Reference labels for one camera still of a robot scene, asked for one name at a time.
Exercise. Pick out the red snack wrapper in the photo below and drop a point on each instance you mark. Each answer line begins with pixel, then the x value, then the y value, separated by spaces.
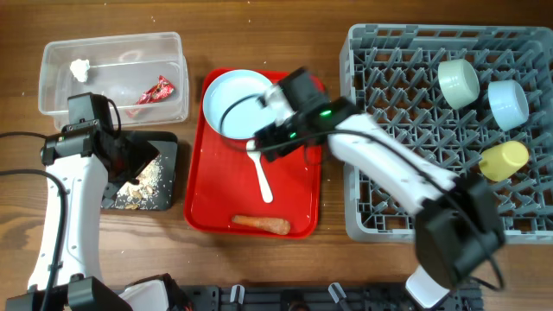
pixel 161 90

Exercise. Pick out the grey dishwasher rack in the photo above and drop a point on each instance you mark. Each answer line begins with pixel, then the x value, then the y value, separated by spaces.
pixel 391 71

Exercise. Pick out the clear plastic bin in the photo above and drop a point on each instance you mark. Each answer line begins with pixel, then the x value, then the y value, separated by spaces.
pixel 122 68

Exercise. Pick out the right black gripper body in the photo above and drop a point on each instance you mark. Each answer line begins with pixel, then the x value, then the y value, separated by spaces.
pixel 268 141

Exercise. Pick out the white tissue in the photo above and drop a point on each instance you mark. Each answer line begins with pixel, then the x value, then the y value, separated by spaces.
pixel 79 68

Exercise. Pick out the light blue plate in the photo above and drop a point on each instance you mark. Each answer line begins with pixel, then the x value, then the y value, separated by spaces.
pixel 245 118

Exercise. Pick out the red serving tray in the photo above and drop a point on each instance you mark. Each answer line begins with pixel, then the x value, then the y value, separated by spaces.
pixel 223 183

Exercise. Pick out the rice and peanut leftovers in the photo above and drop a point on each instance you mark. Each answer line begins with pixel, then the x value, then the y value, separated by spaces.
pixel 146 194

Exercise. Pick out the white plastic spoon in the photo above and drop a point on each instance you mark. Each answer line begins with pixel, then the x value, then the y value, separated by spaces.
pixel 255 156

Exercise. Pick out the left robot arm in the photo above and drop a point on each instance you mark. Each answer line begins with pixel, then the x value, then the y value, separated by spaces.
pixel 86 164

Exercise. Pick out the yellow plastic cup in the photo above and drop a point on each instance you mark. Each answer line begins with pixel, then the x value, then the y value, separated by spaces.
pixel 502 161

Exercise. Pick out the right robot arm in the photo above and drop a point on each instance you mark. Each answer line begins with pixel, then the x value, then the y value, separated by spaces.
pixel 457 226

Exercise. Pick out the black plastic tray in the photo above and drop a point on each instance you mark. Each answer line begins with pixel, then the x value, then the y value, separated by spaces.
pixel 167 145

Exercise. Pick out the mint green bowl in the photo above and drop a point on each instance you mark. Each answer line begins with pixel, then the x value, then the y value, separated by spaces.
pixel 458 82

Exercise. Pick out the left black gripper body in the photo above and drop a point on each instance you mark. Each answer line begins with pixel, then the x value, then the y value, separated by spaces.
pixel 130 155

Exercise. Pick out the light blue bowl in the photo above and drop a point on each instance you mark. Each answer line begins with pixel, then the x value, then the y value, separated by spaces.
pixel 508 104

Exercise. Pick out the orange carrot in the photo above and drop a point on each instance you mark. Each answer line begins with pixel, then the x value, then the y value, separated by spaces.
pixel 273 225

